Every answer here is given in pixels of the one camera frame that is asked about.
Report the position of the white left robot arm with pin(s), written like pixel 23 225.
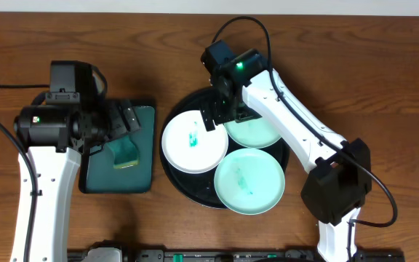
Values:
pixel 56 137

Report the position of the dark green rectangular tray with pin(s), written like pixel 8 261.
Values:
pixel 97 175

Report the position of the green yellow sponge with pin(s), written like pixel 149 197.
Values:
pixel 125 153

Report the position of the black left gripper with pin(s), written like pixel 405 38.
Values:
pixel 121 118

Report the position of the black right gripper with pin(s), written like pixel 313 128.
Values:
pixel 220 117

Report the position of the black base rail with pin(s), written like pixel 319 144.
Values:
pixel 289 255

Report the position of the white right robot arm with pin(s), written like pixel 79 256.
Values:
pixel 247 88

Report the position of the round black tray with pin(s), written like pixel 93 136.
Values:
pixel 199 187

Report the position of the white plate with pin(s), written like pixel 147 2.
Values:
pixel 189 147

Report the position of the mint green plate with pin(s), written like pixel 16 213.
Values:
pixel 256 133
pixel 249 181

